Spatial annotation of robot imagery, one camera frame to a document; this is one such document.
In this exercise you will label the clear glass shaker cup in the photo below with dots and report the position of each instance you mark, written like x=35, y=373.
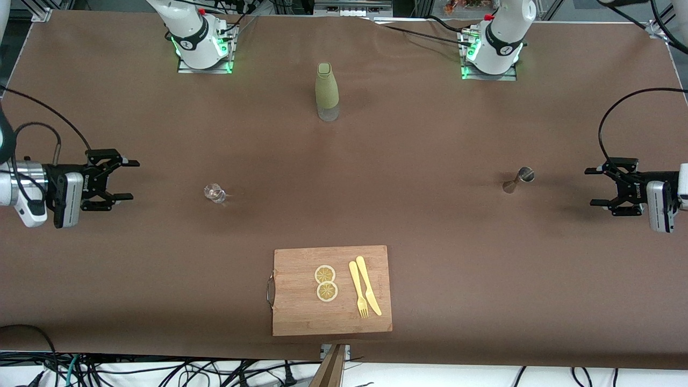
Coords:
x=216, y=194

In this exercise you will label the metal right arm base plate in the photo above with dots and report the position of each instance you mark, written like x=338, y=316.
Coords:
x=226, y=63

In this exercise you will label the aluminium frame profile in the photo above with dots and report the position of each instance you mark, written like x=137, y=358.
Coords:
x=664, y=21

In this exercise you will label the brown table cover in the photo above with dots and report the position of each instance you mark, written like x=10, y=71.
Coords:
x=161, y=258

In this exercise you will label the wooden cutting board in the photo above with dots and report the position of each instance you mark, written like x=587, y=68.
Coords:
x=301, y=314

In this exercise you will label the yellow plastic fork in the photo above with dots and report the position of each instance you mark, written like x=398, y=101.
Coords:
x=357, y=285

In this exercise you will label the wooden post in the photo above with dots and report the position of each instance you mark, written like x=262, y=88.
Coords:
x=330, y=371

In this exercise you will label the green sleeved glass bottle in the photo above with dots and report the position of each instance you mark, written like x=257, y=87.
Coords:
x=327, y=88

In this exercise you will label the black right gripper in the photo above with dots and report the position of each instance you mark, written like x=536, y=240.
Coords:
x=90, y=181

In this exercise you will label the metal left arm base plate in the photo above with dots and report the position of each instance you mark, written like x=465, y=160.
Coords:
x=510, y=75

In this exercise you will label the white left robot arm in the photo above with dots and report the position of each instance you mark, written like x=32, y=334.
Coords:
x=502, y=37

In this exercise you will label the yellow plastic knife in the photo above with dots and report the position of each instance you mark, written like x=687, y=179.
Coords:
x=366, y=285

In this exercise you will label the lemon slice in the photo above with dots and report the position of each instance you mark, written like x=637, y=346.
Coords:
x=324, y=274
x=327, y=292

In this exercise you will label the metal bracket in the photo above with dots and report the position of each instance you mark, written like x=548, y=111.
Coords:
x=346, y=349

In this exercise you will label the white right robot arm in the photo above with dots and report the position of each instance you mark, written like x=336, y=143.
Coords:
x=191, y=32

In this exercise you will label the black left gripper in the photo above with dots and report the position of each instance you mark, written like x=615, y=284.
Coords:
x=630, y=188

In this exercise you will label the steel jigger measuring cup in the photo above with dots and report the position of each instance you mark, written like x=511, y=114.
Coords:
x=520, y=178

